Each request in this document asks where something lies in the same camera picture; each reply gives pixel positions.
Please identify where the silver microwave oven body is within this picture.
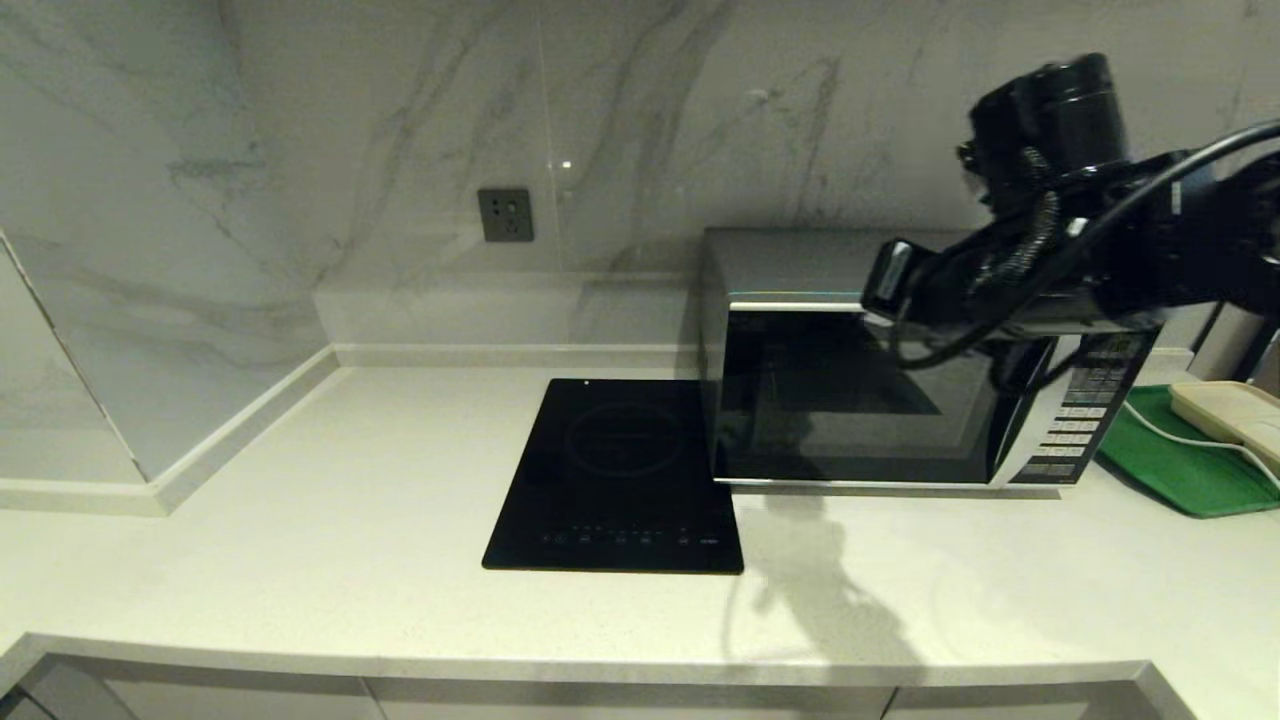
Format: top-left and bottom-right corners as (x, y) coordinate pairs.
(697, 227), (1163, 491)

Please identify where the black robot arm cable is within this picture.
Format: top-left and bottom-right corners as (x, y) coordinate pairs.
(893, 120), (1280, 371)

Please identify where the grey single wall socket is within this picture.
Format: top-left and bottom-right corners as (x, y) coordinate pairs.
(476, 188), (534, 244)

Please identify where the white power cable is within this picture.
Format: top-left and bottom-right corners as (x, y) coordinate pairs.
(1124, 400), (1280, 491)

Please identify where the beige power strip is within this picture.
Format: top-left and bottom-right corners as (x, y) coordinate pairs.
(1168, 380), (1280, 472)

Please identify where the green plastic tray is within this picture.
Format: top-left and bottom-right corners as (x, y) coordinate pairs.
(1097, 385), (1280, 519)

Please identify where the black cylindrical wrist module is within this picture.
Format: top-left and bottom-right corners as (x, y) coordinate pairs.
(958, 53), (1133, 213)

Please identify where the black induction cooktop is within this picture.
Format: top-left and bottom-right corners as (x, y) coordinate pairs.
(481, 377), (744, 575)

